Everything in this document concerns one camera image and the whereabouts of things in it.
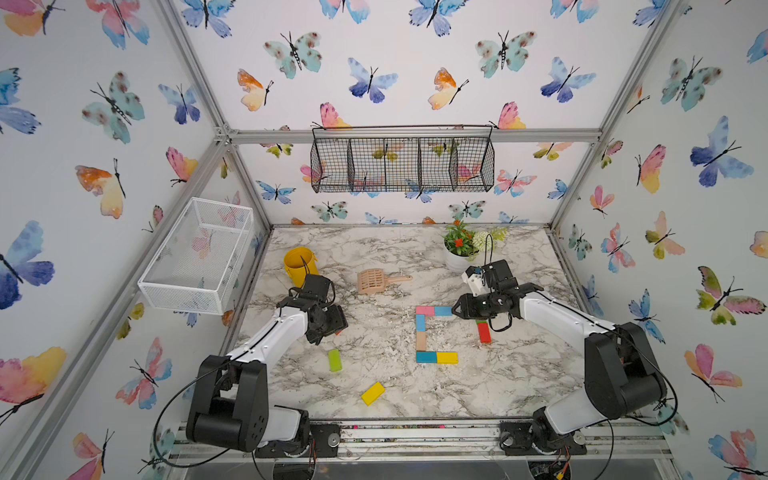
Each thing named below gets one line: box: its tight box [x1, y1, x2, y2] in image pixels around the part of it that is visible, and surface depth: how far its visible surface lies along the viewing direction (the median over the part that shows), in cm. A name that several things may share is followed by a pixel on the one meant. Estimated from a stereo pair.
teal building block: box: [416, 351, 437, 363], surface depth 90 cm
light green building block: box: [328, 349, 343, 372], surface depth 90 cm
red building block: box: [478, 322, 493, 344], surface depth 93 cm
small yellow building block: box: [438, 352, 459, 365], surface depth 89 cm
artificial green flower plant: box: [441, 220, 508, 261], surface depth 98 cm
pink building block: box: [416, 306, 435, 316], surface depth 98 cm
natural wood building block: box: [416, 331, 427, 351], surface depth 93 cm
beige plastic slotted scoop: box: [358, 268, 413, 294], surface depth 105 cm
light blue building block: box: [416, 314, 427, 332], surface depth 96 cm
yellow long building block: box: [361, 382, 386, 407], surface depth 83 cm
